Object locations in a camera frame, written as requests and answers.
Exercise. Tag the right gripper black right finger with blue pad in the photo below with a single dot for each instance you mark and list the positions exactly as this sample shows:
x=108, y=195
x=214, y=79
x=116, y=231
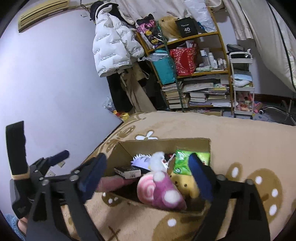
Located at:
x=249, y=219

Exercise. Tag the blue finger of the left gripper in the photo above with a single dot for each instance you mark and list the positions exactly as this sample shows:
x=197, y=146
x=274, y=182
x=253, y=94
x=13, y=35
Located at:
x=61, y=156

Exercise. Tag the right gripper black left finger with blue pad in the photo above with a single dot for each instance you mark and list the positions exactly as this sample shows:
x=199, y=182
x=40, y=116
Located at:
x=46, y=220

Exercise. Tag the pink cloth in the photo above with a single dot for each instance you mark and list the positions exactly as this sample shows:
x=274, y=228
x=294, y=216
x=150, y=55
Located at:
x=112, y=183

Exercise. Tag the small black white box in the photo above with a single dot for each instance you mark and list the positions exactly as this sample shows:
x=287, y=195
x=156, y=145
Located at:
x=128, y=172

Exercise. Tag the white haired doll plush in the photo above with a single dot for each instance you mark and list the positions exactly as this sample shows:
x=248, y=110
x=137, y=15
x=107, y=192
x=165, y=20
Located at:
x=141, y=161

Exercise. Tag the pink swiss roll plush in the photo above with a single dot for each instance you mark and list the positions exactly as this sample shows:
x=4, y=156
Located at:
x=145, y=188

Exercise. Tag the white fluffy duck plush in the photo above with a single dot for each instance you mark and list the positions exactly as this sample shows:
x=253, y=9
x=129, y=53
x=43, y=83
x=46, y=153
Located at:
x=156, y=162

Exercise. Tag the yellow dog plush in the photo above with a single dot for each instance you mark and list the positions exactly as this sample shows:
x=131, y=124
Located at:
x=186, y=184

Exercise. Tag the pink bear plush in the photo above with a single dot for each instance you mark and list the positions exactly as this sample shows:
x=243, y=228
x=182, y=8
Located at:
x=166, y=196

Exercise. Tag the green tissue pack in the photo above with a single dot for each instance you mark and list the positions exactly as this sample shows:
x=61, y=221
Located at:
x=188, y=160

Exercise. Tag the open cardboard box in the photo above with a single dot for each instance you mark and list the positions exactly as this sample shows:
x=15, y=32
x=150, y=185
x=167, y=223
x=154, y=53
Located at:
x=123, y=153

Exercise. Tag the beige floral blanket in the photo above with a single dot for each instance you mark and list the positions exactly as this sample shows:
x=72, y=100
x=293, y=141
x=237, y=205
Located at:
x=240, y=149

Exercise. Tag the beige hanging coat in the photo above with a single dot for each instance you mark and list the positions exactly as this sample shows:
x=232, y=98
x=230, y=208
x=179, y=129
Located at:
x=135, y=93

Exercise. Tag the white puffer jacket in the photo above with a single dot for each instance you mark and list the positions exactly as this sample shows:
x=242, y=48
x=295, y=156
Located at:
x=115, y=47

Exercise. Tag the stack of books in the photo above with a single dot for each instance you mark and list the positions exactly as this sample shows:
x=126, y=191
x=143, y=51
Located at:
x=205, y=91

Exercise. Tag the teal gift bag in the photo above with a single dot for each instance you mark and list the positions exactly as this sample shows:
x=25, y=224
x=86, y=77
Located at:
x=162, y=63

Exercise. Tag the wooden shelf unit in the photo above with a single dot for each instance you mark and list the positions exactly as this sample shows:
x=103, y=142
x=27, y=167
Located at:
x=211, y=54

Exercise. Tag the red gift bag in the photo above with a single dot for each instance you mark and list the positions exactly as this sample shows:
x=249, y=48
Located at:
x=185, y=60

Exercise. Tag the white rolling cart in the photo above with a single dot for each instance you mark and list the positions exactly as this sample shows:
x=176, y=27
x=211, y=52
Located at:
x=242, y=81

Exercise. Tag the black pink printed bag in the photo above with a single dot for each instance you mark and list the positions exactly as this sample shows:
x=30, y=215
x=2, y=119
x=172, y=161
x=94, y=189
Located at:
x=148, y=26

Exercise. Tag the blonde wig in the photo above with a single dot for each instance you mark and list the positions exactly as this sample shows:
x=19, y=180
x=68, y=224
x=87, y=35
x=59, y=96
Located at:
x=169, y=28

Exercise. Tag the cream recliner chair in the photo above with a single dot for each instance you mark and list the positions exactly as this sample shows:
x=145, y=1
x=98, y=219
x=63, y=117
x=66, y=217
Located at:
x=274, y=40

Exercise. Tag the black box with 40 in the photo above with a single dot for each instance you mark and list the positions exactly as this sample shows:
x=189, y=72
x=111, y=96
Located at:
x=187, y=27

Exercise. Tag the white plastic bag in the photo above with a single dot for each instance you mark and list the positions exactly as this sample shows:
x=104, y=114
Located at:
x=200, y=13

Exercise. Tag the beige curtain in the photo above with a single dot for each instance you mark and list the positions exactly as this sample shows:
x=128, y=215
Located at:
x=135, y=10

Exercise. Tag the wall air conditioner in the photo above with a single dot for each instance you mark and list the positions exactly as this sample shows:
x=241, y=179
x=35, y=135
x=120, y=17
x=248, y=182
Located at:
x=41, y=11

